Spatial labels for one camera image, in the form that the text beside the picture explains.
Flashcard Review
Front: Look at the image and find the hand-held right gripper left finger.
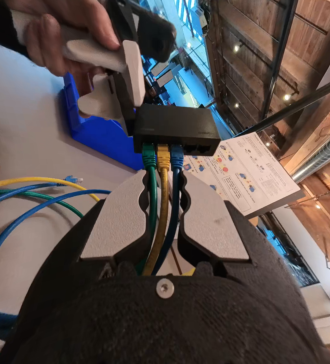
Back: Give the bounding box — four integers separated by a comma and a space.
80, 170, 152, 261

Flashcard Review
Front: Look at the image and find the blue ethernet cable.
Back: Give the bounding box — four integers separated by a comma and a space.
0, 144, 184, 340

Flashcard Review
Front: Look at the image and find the green ethernet cable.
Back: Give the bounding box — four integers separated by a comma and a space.
0, 142, 159, 364

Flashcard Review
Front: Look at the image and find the yellow ethernet cable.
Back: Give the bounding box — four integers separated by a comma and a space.
0, 144, 172, 339

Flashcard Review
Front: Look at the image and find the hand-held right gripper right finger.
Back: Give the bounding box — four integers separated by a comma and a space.
177, 171, 251, 267

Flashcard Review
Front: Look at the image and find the blue plastic bin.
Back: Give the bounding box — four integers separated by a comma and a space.
62, 72, 146, 171

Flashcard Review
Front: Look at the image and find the black network switch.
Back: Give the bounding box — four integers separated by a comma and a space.
133, 103, 221, 156

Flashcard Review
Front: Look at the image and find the printed instruction board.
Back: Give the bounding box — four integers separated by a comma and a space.
182, 131, 306, 220

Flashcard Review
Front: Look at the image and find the person's left hand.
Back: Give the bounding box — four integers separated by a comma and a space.
7, 0, 121, 99

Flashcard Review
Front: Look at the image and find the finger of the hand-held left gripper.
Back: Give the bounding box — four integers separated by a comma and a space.
77, 73, 135, 137
122, 40, 146, 107

